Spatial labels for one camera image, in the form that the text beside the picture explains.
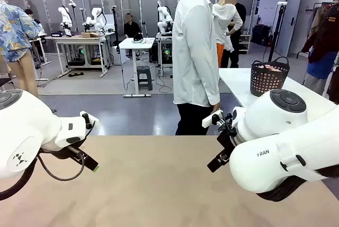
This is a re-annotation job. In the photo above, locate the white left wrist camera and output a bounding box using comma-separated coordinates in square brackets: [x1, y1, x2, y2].
[79, 110, 100, 132]

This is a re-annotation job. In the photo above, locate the left arm black cable sleeve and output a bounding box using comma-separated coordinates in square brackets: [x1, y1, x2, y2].
[0, 155, 40, 202]

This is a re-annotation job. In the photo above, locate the black stand with white top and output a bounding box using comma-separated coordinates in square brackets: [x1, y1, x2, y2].
[68, 0, 78, 33]

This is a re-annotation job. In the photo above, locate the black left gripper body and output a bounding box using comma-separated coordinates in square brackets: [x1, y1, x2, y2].
[41, 144, 87, 162]

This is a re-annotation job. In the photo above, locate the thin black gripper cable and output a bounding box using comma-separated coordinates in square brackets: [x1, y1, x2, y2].
[37, 154, 88, 181]

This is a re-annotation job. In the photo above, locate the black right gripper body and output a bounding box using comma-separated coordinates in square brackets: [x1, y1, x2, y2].
[216, 125, 239, 159]

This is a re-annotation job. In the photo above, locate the white hoodie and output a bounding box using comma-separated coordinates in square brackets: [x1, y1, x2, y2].
[212, 3, 244, 53]

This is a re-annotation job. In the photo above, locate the right arm black cable sleeve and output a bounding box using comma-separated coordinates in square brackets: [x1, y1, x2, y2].
[255, 168, 339, 203]

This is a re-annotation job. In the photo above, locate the seated dark-haired person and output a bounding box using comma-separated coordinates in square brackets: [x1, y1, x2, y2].
[24, 8, 42, 26]

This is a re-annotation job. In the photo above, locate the black bag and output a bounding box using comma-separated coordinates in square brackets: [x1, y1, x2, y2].
[251, 24, 273, 47]

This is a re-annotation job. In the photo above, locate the seated person in black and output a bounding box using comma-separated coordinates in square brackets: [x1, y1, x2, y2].
[123, 13, 143, 59]

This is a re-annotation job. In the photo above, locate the large white table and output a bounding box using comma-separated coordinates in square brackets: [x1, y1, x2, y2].
[218, 67, 339, 129]

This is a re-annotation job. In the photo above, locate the person in white shirt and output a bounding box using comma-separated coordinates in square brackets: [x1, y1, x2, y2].
[172, 0, 231, 136]

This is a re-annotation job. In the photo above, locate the black chair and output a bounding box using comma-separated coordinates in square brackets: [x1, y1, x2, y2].
[0, 77, 13, 91]

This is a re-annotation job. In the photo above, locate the dark maroon jacket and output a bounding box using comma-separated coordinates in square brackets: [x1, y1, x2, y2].
[301, 5, 339, 65]

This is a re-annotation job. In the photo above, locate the black camera tripod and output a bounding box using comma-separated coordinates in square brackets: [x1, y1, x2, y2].
[110, 5, 119, 49]

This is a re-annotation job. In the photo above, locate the standing person in black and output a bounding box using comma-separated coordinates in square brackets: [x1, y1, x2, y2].
[221, 0, 247, 68]

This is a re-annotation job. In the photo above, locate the grey plastic stool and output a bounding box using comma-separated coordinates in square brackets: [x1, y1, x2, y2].
[136, 65, 154, 91]

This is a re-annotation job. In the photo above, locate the black perforated laundry basket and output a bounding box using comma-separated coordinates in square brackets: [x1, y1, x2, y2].
[250, 56, 290, 98]

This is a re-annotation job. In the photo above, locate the small white standing desk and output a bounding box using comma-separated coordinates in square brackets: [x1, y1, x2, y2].
[118, 37, 156, 98]

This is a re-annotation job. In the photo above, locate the tan coat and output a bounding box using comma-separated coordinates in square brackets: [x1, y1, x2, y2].
[308, 5, 328, 42]

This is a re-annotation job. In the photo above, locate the blue floral shirt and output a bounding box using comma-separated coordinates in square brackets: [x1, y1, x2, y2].
[0, 0, 44, 63]

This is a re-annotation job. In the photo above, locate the grey robot workbench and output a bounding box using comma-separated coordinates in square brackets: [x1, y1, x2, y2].
[155, 32, 174, 76]

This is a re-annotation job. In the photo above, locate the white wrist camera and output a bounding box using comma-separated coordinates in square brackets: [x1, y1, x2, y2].
[79, 110, 100, 132]
[201, 109, 224, 128]

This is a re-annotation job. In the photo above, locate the grey garment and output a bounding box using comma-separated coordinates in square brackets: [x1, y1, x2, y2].
[303, 72, 329, 97]

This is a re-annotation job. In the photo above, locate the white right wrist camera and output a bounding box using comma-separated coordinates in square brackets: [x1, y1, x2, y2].
[201, 109, 224, 128]

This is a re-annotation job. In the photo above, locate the tall black tripod stand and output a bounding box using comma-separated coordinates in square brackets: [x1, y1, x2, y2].
[267, 2, 288, 62]

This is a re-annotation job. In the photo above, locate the black clothes rack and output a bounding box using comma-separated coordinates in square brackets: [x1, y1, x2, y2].
[296, 2, 339, 59]

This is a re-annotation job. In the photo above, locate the blue garment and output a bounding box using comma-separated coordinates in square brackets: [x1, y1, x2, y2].
[307, 49, 339, 79]

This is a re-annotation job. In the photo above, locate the arm black cable sleeve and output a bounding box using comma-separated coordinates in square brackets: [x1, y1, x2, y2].
[255, 168, 339, 203]
[0, 155, 40, 202]

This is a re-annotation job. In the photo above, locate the person's right forearm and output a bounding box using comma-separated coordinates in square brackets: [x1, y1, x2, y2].
[192, 54, 221, 106]

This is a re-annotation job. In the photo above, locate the white side desk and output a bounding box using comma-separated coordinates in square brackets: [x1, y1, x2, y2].
[29, 36, 51, 67]

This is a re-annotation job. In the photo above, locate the white low shelf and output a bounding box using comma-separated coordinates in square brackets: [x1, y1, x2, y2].
[238, 33, 252, 55]

